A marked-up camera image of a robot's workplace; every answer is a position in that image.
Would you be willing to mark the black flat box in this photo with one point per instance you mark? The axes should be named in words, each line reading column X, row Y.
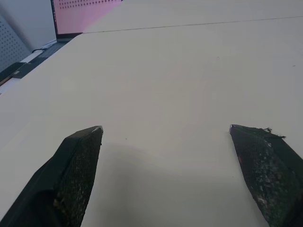
column 26, row 68

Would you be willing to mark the white perforated panel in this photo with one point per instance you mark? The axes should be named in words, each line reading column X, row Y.
column 10, row 45

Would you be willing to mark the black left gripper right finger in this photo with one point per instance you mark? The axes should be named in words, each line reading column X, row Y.
column 267, row 170

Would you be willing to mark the open laptop with pink screen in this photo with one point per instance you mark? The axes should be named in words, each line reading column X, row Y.
column 78, row 16

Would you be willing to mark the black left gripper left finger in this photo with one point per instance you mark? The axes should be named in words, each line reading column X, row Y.
column 71, row 170

